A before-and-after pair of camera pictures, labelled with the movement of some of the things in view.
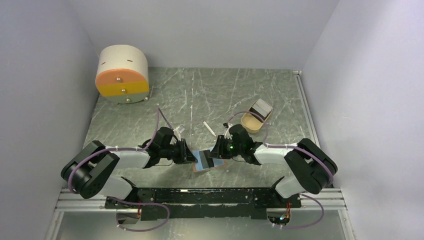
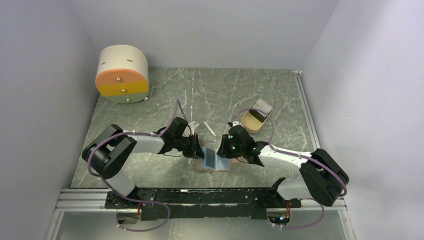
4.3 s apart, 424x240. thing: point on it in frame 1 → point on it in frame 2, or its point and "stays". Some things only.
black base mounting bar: x=250 y=203 stays
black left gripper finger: x=188 y=156 → x=197 y=151
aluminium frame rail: x=329 y=198 stays
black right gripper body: x=230 y=148 stays
